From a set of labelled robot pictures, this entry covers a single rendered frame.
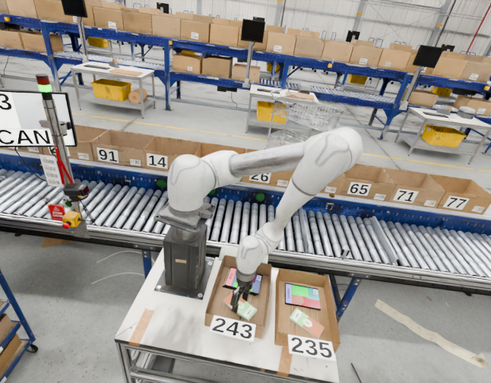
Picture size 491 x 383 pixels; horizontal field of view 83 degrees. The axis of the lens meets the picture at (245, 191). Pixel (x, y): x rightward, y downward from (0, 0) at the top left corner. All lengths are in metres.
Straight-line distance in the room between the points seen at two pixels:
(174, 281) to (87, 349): 1.00
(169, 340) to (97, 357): 0.96
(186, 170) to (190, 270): 0.56
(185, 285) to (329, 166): 1.04
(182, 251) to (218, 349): 0.46
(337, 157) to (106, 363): 1.98
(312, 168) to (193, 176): 0.53
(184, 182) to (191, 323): 0.70
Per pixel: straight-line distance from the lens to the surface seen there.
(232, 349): 1.45
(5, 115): 1.95
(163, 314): 1.53
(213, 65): 6.34
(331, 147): 0.81
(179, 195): 1.20
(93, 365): 2.34
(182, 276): 1.53
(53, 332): 2.55
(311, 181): 0.85
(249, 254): 1.17
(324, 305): 1.67
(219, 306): 1.54
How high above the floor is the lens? 2.03
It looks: 33 degrees down
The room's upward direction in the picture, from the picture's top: 8 degrees clockwise
